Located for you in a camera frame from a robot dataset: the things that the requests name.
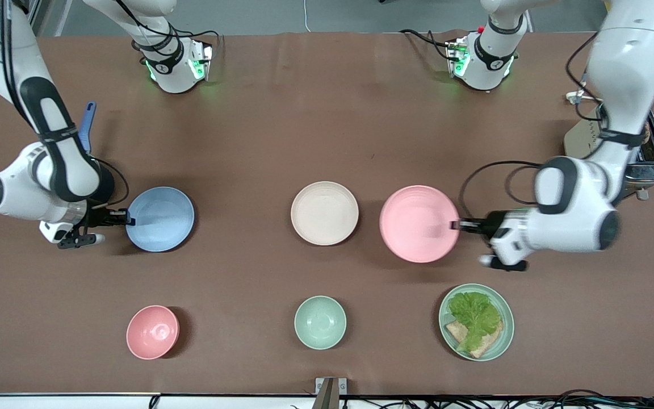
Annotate wide blue bowl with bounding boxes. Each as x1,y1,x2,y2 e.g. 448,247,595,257
125,186,195,253

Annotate wide pink bowl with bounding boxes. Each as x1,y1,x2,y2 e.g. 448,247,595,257
379,185,460,264

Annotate green lettuce leaf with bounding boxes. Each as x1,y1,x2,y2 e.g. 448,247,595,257
447,291,502,353

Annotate green plate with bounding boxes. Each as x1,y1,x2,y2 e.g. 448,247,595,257
438,283,515,362

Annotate brown bread slice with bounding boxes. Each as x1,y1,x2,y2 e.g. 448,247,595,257
445,320,504,359

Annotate beige and chrome toaster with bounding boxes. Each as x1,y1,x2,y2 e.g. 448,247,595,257
564,111,654,201

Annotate small deep pink bowl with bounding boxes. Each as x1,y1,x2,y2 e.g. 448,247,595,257
126,305,180,360

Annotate wide beige bowl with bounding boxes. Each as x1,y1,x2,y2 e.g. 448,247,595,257
291,181,359,246

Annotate white table edge strip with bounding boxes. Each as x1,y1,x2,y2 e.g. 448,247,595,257
0,393,654,409

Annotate small deep green bowl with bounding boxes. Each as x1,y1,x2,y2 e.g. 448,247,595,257
294,295,347,350

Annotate brown table cover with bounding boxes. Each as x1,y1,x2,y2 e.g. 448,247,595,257
0,31,654,397

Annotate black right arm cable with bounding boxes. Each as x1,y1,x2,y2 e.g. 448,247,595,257
0,0,130,210

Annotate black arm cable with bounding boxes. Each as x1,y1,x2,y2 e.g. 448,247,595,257
459,31,609,222
0,0,130,210

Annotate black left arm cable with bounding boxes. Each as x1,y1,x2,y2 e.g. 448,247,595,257
459,31,609,222

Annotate white toaster power cable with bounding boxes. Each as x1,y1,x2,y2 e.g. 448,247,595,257
565,88,603,106

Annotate tangled black cables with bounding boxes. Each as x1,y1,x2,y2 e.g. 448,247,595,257
341,389,654,409

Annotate aluminium frame post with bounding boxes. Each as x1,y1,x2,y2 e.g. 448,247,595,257
29,0,72,37

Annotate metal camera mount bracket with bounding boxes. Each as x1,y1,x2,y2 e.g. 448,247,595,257
315,377,347,409

